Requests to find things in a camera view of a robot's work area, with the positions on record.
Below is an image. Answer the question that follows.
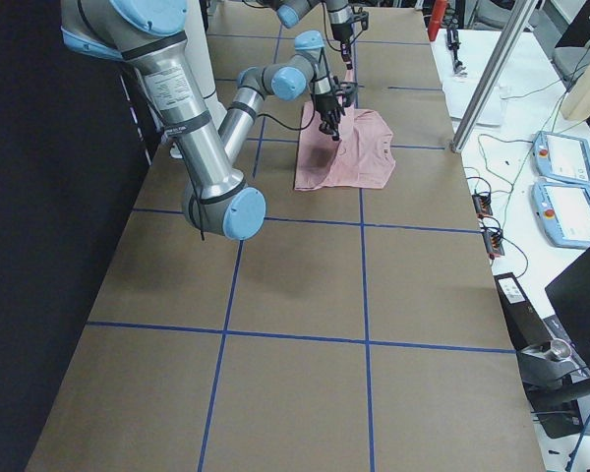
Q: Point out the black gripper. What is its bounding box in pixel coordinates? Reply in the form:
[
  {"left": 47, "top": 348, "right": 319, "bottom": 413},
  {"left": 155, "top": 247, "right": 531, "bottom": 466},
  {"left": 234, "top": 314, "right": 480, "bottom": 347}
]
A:
[
  {"left": 327, "top": 5, "right": 369, "bottom": 70},
  {"left": 313, "top": 82, "right": 358, "bottom": 142}
]

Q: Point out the pink Snoopy t-shirt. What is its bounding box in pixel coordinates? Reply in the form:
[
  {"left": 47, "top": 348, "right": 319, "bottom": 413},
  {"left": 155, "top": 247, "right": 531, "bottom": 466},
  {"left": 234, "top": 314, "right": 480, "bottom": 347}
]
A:
[{"left": 294, "top": 101, "right": 395, "bottom": 192}]

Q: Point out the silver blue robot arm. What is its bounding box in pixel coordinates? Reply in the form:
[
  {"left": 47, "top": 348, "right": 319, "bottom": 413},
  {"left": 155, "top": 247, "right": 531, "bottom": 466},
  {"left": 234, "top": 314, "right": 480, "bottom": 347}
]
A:
[
  {"left": 256, "top": 0, "right": 369, "bottom": 71},
  {"left": 61, "top": 1, "right": 357, "bottom": 241}
]

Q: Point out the upper blue teach pendant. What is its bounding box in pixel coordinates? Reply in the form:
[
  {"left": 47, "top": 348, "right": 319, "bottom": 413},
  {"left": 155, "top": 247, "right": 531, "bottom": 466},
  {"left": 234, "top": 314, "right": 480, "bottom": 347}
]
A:
[{"left": 532, "top": 131, "right": 590, "bottom": 187}]

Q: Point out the blue teach pendant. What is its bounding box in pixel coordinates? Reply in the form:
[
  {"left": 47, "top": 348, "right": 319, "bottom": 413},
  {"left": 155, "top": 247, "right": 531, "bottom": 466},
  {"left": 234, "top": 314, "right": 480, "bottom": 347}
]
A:
[
  {"left": 532, "top": 131, "right": 590, "bottom": 187},
  {"left": 531, "top": 180, "right": 590, "bottom": 250}
]

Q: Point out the lower blue teach pendant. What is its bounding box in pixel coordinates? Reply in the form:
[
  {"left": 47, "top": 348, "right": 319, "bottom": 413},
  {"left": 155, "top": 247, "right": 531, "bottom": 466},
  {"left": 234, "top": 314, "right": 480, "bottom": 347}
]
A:
[{"left": 531, "top": 180, "right": 590, "bottom": 250}]

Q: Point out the black power box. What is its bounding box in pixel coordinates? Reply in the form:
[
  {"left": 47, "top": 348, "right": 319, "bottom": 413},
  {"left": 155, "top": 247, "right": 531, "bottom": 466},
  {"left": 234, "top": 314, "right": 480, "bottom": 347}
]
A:
[{"left": 494, "top": 272, "right": 553, "bottom": 351}]

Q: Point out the black computer monitor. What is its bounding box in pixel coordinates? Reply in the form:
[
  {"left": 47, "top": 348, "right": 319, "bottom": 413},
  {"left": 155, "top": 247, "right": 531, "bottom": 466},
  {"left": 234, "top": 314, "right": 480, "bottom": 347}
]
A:
[{"left": 545, "top": 247, "right": 590, "bottom": 369}]

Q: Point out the aluminium frame post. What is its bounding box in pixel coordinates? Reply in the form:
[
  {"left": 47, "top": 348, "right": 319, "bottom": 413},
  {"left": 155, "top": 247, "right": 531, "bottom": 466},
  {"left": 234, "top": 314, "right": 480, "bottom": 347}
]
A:
[{"left": 449, "top": 0, "right": 537, "bottom": 153}]

